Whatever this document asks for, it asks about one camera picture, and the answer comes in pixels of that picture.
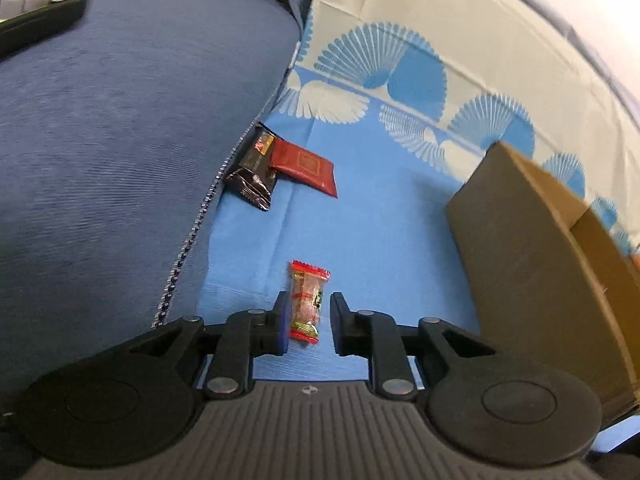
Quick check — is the blue fan print blanket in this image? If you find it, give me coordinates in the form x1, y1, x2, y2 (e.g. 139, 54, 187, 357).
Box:
197, 0, 640, 382

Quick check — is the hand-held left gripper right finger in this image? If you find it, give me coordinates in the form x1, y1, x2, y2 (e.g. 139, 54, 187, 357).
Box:
330, 292, 497, 402

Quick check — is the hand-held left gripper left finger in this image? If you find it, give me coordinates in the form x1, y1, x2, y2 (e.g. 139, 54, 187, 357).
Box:
127, 290, 292, 401

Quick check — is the brown cardboard box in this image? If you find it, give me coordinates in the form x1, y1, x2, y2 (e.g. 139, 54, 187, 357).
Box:
445, 141, 640, 414

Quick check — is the dark red snack packet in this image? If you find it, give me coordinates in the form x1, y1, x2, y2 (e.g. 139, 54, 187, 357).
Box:
270, 139, 339, 199

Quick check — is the black remote control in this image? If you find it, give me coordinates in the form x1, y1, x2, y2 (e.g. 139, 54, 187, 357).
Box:
0, 0, 89, 59

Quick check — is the red clear candy packet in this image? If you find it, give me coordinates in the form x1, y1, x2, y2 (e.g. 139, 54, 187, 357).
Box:
287, 260, 332, 346

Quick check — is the black snack packet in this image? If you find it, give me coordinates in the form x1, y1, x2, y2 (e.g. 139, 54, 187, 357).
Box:
222, 127, 280, 211

